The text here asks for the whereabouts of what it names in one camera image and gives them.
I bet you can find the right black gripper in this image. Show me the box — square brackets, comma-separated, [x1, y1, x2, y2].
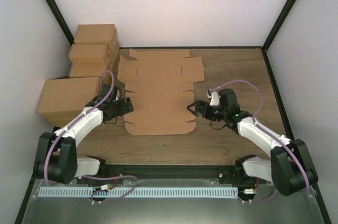
[187, 100, 228, 122]

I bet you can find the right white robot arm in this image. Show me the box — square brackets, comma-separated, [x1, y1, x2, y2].
[187, 89, 318, 196]

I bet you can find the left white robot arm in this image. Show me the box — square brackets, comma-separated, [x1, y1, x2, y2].
[33, 85, 134, 184]

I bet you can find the large front cardboard box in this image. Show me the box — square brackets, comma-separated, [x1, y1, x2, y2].
[37, 77, 100, 120]

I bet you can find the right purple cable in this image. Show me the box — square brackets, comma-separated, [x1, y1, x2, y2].
[211, 79, 312, 204]

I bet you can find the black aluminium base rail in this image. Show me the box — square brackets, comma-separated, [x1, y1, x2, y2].
[32, 164, 265, 182]

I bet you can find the light blue slotted cable duct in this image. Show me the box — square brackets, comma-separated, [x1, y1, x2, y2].
[38, 187, 238, 199]

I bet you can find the left black frame post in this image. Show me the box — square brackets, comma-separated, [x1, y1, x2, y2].
[45, 0, 74, 45]

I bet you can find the black frame post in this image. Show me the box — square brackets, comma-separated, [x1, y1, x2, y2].
[45, 0, 74, 45]
[262, 0, 297, 51]

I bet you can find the right black frame post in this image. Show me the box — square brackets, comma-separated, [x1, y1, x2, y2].
[262, 0, 297, 51]

